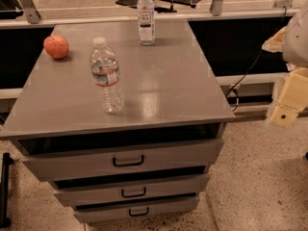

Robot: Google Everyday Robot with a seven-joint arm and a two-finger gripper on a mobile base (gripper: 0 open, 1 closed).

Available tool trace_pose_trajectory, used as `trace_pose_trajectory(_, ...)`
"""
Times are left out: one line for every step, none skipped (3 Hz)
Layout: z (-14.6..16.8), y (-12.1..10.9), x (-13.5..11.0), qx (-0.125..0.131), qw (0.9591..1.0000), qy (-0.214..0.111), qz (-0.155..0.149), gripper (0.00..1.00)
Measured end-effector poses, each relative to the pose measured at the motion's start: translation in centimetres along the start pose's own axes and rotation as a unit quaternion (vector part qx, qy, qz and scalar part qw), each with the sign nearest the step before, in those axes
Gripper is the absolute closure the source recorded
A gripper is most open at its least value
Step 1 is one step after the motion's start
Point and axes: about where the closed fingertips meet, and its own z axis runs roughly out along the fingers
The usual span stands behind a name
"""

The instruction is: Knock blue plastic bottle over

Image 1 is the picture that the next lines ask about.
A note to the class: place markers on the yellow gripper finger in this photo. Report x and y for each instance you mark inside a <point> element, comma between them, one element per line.
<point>292,99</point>

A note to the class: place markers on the blue label plastic bottle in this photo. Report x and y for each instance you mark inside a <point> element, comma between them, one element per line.
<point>146,21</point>

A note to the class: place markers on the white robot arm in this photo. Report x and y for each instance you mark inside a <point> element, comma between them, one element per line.
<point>295,44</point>

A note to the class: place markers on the clear plastic water bottle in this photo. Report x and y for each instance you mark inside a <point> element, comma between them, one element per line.
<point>105,71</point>

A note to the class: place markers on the white packet on ledge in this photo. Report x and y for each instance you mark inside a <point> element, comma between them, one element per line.
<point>275,43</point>

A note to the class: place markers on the middle grey drawer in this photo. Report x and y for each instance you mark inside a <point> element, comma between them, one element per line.
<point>134,190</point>

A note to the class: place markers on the grey drawer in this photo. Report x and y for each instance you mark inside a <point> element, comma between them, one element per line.
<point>138,209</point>
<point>134,190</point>
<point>123,160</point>

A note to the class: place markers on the grey drawer cabinet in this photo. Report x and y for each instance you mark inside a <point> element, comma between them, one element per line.
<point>118,129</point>

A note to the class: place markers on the bottom grey drawer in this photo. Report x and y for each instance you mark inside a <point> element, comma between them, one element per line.
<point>138,209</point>

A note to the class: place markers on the red apple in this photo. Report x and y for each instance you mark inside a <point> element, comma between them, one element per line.
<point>56,46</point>

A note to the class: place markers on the top grey drawer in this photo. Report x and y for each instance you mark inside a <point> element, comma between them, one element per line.
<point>123,160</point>

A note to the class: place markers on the black post at left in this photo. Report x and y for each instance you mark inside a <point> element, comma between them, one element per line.
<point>7,160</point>

